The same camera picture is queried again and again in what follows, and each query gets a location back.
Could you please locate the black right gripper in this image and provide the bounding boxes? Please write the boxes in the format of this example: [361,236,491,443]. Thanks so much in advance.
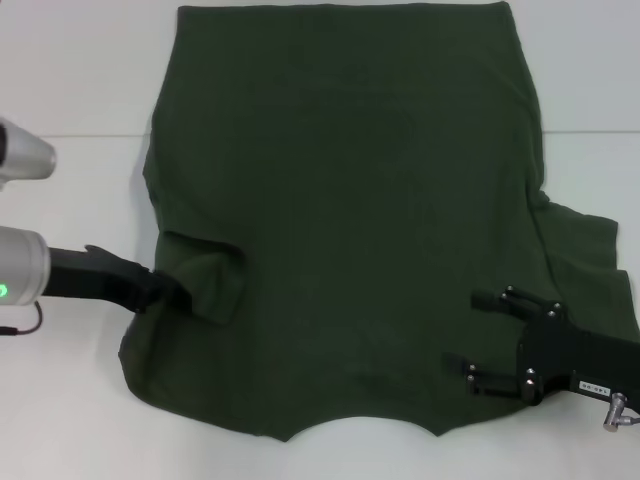
[442,283,640,407]

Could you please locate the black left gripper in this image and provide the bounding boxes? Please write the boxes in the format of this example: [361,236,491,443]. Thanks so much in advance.
[47,244,194,317]

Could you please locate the dark green t-shirt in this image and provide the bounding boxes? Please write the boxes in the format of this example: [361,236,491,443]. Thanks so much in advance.
[117,3,640,444]

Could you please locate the left arm plug with cable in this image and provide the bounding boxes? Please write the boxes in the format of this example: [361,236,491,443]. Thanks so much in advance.
[0,299,45,337]

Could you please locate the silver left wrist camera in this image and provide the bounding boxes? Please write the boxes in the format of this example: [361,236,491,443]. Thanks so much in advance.
[0,119,58,191]

